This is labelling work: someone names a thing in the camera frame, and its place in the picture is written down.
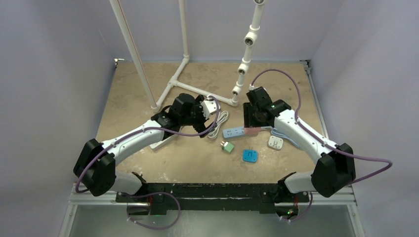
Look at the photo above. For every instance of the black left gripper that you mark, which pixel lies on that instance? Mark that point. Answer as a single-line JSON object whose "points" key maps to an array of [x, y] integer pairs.
{"points": [[197, 106]]}

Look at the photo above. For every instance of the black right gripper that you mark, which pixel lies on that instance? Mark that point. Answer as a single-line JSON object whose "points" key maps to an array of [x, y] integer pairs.
{"points": [[250, 120]]}

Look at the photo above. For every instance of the light blue power strip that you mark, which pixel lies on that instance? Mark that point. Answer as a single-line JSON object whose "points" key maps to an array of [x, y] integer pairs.
{"points": [[235, 132]]}

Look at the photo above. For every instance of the green plug adapter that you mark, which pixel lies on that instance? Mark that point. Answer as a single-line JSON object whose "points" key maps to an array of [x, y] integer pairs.
{"points": [[227, 146]]}

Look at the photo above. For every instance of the white USB power strip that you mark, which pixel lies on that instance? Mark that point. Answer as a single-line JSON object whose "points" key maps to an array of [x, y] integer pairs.
{"points": [[158, 145]]}

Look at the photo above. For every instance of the pink cube adapter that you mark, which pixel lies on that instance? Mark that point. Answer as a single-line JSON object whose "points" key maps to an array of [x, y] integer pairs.
{"points": [[252, 130]]}

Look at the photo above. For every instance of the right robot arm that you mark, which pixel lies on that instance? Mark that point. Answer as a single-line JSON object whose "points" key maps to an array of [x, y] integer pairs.
{"points": [[334, 164]]}

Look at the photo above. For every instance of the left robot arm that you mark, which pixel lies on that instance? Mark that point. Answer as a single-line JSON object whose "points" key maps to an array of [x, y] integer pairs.
{"points": [[96, 165]]}

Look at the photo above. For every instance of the white flat plug adapter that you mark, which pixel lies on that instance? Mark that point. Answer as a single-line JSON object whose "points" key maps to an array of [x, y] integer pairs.
{"points": [[275, 142]]}

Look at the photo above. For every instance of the blue flat plug adapter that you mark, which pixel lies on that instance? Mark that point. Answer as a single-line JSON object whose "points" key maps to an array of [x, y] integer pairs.
{"points": [[250, 155]]}

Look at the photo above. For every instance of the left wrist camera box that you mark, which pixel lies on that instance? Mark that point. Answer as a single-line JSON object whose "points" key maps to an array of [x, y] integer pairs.
{"points": [[209, 108]]}

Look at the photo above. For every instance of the aluminium rail right table edge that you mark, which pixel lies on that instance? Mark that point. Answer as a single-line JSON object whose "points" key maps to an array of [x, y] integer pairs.
{"points": [[308, 69]]}

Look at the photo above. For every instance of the white PVC pipe frame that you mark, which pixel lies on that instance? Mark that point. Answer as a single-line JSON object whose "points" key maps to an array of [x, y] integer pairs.
{"points": [[242, 70]]}

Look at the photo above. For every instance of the aluminium front rail frame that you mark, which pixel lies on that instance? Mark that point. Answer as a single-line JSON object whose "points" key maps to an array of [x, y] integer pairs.
{"points": [[345, 197]]}

